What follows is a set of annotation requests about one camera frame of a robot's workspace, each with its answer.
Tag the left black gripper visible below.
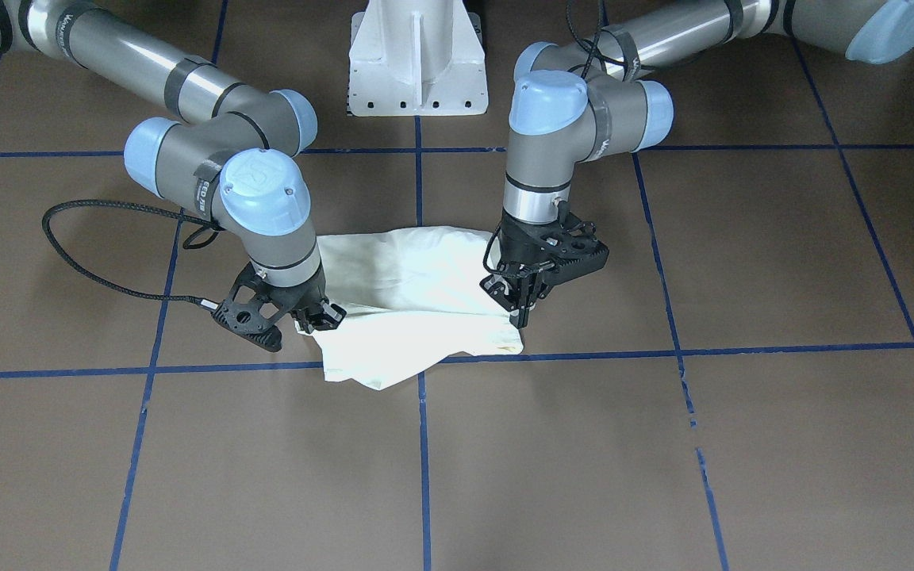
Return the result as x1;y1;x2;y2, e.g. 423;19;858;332
480;209;570;329

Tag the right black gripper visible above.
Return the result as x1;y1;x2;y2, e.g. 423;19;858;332
251;265;346;332

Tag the cream long-sleeve cat shirt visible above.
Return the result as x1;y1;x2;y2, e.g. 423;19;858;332
313;225;524;390

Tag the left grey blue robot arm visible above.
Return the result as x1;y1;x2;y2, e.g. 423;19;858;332
480;1;914;328

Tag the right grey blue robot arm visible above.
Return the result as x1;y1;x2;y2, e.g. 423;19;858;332
0;1;346;351

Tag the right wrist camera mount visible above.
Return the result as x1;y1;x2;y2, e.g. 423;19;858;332
211;263;284;353

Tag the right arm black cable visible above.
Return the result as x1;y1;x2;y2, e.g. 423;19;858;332
41;198;224;310

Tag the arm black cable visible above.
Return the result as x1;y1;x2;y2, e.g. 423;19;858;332
566;0;648;80
41;198;224;310

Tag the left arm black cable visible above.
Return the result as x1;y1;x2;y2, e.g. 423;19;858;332
566;0;648;80

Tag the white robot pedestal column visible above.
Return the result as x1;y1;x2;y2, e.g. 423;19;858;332
346;1;489;117

